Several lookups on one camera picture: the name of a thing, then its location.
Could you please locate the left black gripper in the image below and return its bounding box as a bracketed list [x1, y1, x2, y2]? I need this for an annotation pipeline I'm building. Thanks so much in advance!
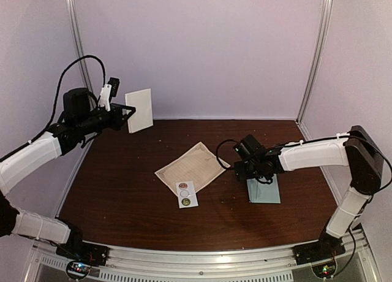
[77, 104, 135, 136]

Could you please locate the white letter paper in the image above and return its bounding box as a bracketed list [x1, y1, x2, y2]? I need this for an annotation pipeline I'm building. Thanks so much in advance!
[125, 89, 153, 134]

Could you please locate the light blue envelope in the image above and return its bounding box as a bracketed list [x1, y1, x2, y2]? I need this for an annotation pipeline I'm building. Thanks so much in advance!
[247, 175, 281, 204]

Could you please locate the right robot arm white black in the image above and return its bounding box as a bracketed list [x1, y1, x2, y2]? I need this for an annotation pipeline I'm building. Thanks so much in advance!
[233, 125, 387, 259]

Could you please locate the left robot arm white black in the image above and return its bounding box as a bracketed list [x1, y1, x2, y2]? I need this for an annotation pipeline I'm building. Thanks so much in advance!
[1, 84, 136, 260]

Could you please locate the beige decorated lined sheet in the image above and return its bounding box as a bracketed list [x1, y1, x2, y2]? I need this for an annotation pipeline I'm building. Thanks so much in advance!
[155, 142, 225, 196]

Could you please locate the white sticker sheet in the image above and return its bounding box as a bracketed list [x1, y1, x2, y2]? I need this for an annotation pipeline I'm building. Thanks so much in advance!
[176, 181, 198, 209]

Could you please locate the right circuit board with LEDs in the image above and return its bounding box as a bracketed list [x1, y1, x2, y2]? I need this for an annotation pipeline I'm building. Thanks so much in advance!
[318, 265, 336, 277]

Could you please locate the circuit board with leds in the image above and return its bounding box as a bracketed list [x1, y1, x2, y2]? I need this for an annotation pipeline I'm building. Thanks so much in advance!
[70, 262, 91, 275]
[318, 265, 336, 277]

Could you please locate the left circuit board with LEDs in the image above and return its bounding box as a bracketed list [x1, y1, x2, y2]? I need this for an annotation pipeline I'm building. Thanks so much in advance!
[70, 262, 91, 275]

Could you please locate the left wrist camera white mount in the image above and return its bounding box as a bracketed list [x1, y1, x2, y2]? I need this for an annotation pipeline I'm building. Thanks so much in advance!
[98, 77, 120, 112]

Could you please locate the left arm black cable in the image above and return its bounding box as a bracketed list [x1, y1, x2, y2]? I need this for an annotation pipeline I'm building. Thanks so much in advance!
[50, 55, 107, 129]

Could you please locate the front aluminium rail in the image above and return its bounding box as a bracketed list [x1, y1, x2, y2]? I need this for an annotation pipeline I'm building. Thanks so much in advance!
[30, 235, 377, 282]

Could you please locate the right aluminium frame post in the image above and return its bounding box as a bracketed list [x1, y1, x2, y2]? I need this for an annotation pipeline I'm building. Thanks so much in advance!
[296, 0, 333, 126]

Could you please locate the aluminium frame post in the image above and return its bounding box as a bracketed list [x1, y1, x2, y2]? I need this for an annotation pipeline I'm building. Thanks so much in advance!
[296, 0, 333, 126]
[66, 0, 93, 93]

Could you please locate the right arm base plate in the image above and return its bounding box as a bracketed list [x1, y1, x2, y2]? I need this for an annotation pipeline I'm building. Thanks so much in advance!
[293, 241, 345, 265]

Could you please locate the left aluminium frame post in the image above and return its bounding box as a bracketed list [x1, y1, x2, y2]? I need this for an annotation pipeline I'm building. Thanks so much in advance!
[66, 0, 93, 93]

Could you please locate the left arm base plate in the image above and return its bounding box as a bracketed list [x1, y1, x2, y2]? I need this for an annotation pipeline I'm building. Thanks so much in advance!
[56, 243, 109, 267]

